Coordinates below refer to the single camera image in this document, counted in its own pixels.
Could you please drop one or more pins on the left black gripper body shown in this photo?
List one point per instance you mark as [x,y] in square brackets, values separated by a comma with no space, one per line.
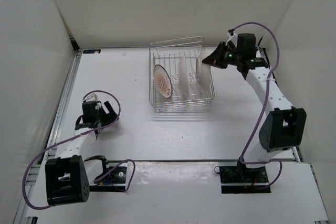
[102,113]

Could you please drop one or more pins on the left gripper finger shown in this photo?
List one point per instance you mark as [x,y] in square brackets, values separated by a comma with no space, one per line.
[107,119]
[109,108]

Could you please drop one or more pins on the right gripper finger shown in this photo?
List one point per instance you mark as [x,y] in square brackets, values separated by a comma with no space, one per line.
[220,48]
[211,60]

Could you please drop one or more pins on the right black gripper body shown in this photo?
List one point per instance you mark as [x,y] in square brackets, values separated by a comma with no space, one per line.
[231,56]

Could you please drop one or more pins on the flower patterned plate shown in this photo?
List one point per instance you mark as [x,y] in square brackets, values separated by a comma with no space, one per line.
[203,71]

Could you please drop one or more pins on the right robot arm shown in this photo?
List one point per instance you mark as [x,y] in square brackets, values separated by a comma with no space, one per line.
[281,125]

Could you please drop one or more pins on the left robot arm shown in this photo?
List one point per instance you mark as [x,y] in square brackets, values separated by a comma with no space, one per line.
[70,174]

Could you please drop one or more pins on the white middle plate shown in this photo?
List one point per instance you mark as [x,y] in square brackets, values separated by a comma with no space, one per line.
[183,78]

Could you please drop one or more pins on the orange patterned plate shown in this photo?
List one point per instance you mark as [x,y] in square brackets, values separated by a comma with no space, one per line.
[162,81]

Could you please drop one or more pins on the left table label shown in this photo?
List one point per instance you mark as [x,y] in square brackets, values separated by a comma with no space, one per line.
[91,51]

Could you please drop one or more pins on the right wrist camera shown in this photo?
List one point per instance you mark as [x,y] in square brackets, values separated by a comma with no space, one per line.
[231,35]

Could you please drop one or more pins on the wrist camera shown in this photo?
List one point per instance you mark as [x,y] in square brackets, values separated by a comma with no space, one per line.
[231,35]
[92,97]

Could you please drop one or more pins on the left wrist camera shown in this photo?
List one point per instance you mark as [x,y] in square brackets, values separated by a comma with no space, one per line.
[92,97]

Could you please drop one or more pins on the chrome wire dish rack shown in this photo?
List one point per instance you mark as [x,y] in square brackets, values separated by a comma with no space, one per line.
[174,74]

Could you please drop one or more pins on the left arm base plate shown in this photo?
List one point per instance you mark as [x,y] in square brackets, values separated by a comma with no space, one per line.
[115,182]

